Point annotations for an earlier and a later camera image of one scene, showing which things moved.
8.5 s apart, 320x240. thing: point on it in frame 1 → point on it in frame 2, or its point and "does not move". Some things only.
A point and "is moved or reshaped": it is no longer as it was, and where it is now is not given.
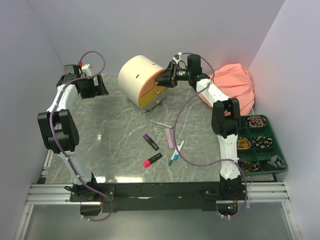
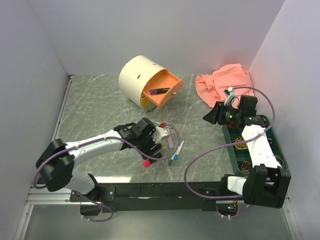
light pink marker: [169, 138] does not move
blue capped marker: [176, 156] does not move
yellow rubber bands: [243, 143] does not move
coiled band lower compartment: [248, 166] does not move
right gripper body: [182, 74] → [227, 114]
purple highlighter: [151, 142] is moved or reshaped
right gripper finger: [167, 75] → [212, 116]
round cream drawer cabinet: [136, 81] is moved or reshaped
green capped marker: [170, 161] does not move
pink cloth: [231, 81] does not move
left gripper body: [87, 86] → [146, 143]
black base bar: [159, 197] does not move
